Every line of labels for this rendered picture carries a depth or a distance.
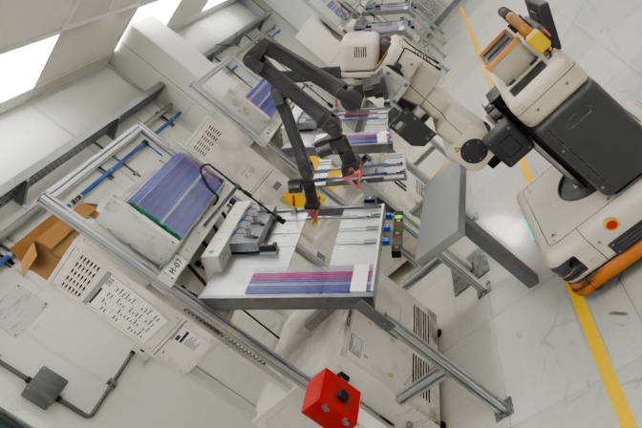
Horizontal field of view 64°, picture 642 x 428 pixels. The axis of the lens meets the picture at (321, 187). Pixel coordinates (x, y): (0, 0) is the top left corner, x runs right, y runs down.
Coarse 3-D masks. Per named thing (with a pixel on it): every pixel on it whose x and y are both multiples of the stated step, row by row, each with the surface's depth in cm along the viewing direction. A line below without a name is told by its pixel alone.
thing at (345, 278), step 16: (256, 272) 217; (272, 272) 215; (288, 272) 213; (304, 272) 211; (320, 272) 210; (336, 272) 208; (352, 272) 206; (368, 272) 205; (256, 288) 207; (272, 288) 205; (288, 288) 204; (304, 288) 202; (320, 288) 201; (336, 288) 199; (352, 288) 198; (368, 288) 196
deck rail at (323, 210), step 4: (360, 204) 254; (376, 204) 252; (380, 204) 251; (284, 208) 263; (288, 208) 263; (300, 208) 261; (320, 208) 257; (324, 208) 257; (328, 208) 257; (332, 208) 256; (336, 208) 256; (340, 208) 255; (344, 208) 255; (348, 208) 255; (352, 208) 254; (356, 208) 254; (360, 208) 253; (280, 212) 263; (284, 212) 262; (320, 212) 258; (324, 212) 258; (328, 212) 258; (332, 212) 257; (336, 212) 257; (340, 212) 256; (308, 216) 261
